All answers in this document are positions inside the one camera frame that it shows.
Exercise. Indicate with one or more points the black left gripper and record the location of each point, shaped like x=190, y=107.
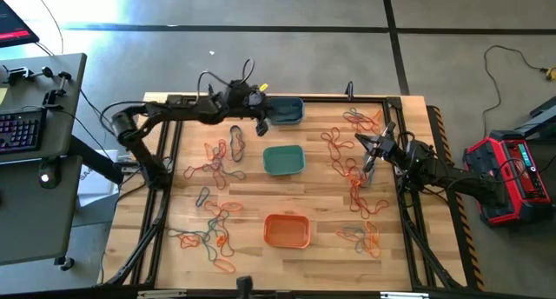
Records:
x=249, y=101

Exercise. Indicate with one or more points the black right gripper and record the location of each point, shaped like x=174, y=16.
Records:
x=385, y=149

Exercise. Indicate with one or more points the wide blue rubber band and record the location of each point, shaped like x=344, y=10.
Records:
x=286, y=113

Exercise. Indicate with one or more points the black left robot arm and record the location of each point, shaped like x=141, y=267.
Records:
x=182, y=110

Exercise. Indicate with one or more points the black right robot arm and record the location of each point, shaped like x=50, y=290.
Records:
x=469, y=179

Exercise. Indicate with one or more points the green rubber band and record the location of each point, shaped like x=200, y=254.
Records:
x=209, y=229
x=182, y=231

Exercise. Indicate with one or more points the small orange rubber band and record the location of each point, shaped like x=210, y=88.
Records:
x=220, y=240

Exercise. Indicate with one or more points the blue-grey plastic basket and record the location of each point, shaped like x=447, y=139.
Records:
x=299, y=112

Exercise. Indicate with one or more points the green plastic basket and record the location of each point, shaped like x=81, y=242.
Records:
x=284, y=160

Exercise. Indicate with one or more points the black table clamp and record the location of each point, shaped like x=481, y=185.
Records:
x=349, y=90

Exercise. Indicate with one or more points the orange plastic basket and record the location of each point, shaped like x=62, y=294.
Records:
x=286, y=231

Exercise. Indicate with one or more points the red black power station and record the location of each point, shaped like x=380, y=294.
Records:
x=499, y=177

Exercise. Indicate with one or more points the black yellow hazard tape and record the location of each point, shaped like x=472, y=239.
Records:
x=471, y=255

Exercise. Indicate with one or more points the grey metal stand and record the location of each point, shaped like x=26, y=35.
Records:
x=538, y=121

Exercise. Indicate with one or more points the black desk leg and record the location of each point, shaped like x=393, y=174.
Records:
x=95, y=162

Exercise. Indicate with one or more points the white cardboard box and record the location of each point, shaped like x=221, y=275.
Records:
x=91, y=190

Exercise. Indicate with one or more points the yellow plug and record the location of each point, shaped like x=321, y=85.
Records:
x=551, y=74

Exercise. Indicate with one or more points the black desk clamp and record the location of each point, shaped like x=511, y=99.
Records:
x=52, y=98

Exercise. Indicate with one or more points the black computer mouse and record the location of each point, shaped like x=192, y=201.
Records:
x=49, y=175

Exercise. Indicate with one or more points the grey desk top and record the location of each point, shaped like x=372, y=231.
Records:
x=26, y=221
x=26, y=95

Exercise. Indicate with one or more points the black backlit keyboard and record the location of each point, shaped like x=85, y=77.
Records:
x=21, y=129

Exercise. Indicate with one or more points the silver desk clamp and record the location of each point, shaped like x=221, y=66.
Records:
x=17, y=73

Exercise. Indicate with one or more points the black caster wheel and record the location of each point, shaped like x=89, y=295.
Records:
x=66, y=263

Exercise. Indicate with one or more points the yellow sticky note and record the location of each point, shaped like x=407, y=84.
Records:
x=3, y=95

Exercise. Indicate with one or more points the monitor with red bar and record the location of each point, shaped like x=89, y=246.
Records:
x=13, y=27

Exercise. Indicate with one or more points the silver metal bracket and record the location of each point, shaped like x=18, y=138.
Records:
x=161, y=294
x=404, y=295

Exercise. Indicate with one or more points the black upright bracket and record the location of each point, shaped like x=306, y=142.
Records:
x=244, y=286

